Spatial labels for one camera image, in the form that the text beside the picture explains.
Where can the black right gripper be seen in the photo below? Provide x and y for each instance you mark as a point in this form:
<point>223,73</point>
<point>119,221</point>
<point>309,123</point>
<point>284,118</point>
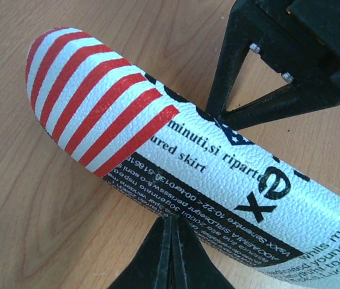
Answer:
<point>301,41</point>

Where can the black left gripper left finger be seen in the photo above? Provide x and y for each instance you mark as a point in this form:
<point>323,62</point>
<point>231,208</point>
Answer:
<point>150,267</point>

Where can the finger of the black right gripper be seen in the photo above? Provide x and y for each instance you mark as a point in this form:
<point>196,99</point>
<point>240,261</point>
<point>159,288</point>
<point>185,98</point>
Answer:
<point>233,52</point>

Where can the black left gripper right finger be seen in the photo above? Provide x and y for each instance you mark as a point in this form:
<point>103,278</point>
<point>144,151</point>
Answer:
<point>191,267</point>

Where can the flag print glasses case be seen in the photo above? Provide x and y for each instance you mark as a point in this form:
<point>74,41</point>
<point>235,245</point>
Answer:
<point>150,143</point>

